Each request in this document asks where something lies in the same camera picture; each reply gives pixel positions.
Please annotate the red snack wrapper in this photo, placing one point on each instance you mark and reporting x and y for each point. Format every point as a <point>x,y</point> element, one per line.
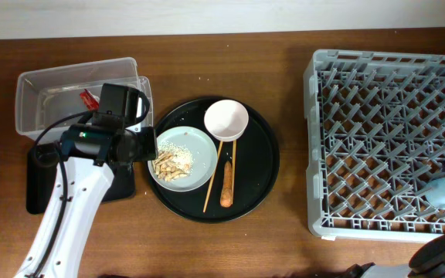
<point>90,101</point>

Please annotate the peanut shells pile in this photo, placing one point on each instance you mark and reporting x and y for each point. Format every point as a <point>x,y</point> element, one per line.
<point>169,166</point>

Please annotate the white rice pile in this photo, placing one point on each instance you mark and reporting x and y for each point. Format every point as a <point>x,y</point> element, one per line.
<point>182,154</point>

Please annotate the grey round plate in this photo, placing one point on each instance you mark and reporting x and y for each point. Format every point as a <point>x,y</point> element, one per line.
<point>204,153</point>

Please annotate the pink white bowl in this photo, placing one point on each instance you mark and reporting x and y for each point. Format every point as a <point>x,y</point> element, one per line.
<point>226,120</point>

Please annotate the wooden chopstick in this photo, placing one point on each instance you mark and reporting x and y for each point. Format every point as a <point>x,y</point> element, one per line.
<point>211,180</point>
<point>233,165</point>

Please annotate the orange carrot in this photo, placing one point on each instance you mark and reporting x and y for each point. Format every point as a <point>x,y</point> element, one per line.
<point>226,197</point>

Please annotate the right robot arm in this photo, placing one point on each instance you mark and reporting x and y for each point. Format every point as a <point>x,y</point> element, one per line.
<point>428,262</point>

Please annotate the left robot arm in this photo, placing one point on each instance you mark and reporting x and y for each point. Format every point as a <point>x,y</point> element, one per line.
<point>62,235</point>

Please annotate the grey dishwasher rack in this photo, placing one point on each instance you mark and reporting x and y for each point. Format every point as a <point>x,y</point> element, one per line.
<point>376,138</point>

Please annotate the clear plastic bin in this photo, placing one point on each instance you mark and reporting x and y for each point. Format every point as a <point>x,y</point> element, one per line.
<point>45,96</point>

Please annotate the black rectangular tray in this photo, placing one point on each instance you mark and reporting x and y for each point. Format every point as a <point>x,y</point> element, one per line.
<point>41,177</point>

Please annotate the round black serving tray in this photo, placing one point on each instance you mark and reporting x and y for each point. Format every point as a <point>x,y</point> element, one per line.
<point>257,166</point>

